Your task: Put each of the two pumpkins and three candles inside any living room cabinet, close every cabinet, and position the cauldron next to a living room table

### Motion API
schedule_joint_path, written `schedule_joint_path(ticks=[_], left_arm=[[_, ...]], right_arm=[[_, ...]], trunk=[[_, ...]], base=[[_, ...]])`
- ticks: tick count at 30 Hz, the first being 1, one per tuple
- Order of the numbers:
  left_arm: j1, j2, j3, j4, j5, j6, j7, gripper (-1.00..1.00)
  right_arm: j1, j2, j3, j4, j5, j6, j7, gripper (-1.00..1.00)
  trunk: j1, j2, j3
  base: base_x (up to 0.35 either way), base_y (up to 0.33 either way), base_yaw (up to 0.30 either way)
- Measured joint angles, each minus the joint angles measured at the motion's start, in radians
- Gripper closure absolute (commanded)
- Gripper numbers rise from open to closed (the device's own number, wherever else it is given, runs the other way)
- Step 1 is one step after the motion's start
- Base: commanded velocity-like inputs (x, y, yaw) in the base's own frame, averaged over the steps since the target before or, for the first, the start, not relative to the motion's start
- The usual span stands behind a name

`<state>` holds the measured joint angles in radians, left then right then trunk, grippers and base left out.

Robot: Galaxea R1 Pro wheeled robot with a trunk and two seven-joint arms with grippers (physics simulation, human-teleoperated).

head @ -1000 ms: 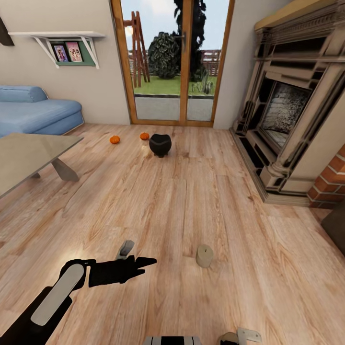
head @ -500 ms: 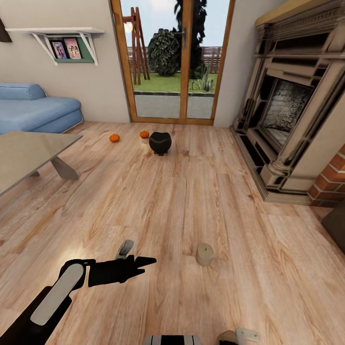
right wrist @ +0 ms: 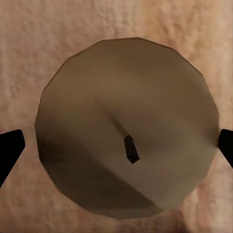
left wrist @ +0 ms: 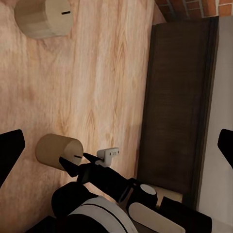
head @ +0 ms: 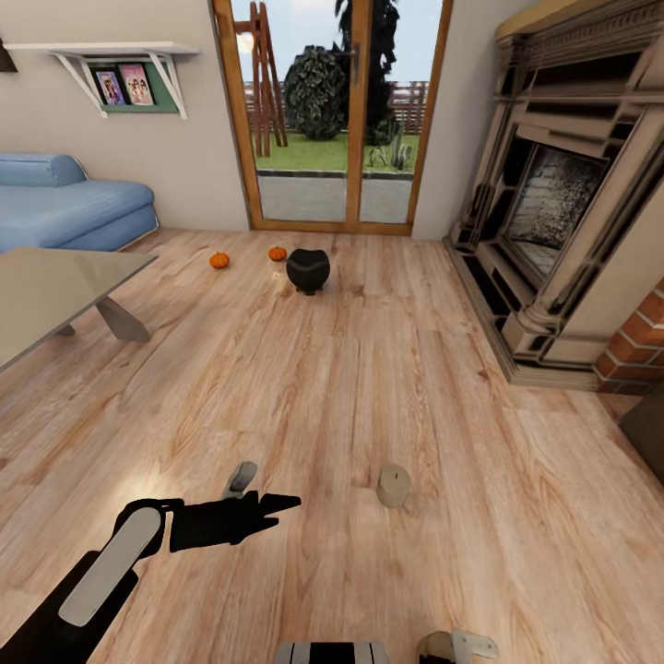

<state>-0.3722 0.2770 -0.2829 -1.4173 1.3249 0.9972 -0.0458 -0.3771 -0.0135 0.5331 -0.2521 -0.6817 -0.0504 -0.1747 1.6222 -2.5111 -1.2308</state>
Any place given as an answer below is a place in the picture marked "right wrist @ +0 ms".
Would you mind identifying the pillar candle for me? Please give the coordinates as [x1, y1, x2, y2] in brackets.
[34, 37, 219, 220]

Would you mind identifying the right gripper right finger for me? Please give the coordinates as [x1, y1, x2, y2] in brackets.
[219, 129, 233, 168]

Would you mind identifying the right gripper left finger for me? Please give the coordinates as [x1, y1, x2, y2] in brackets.
[0, 129, 25, 187]

